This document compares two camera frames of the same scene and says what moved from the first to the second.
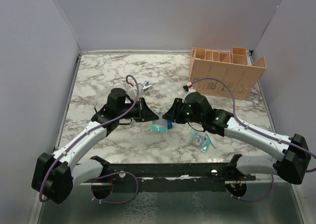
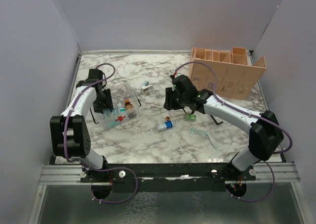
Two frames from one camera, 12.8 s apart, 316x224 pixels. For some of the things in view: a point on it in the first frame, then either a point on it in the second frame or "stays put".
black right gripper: [174, 112] to [169, 104]
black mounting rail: [173, 177] stays put
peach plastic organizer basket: [232, 67] stays put
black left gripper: [145, 113] to [107, 104]
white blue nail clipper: [145, 84] stays put
